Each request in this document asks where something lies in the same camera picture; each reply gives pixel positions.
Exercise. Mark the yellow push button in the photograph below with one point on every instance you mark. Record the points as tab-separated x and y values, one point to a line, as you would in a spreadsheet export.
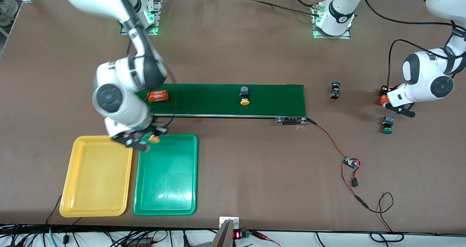
154	139
244	101

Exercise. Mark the yellow plastic tray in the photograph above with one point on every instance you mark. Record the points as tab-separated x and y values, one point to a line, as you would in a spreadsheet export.
96	174

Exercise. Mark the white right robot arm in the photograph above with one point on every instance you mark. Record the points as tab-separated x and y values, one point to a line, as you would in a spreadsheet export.
123	108

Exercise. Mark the red digit display module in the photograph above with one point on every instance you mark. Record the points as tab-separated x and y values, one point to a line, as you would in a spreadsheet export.
237	235

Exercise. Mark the grey floor object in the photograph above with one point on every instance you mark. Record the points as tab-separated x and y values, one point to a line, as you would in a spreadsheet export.
8	12

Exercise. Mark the small controller circuit board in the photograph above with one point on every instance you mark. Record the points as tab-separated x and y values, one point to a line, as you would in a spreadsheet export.
351	163

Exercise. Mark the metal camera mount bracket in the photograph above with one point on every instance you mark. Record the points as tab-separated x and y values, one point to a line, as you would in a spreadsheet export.
224	236

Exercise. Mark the green conveyor belt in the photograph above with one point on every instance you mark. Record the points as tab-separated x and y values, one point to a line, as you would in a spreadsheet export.
211	99

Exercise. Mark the green push button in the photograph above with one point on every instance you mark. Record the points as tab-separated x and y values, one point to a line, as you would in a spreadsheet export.
335	93
387	130

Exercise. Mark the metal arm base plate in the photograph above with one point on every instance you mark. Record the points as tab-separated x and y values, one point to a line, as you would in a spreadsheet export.
333	36
159	10

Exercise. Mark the red clip lead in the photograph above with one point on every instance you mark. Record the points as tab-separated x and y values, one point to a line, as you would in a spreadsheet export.
263	236

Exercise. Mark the green plastic tray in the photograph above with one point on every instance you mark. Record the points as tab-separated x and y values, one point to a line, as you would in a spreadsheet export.
165	174

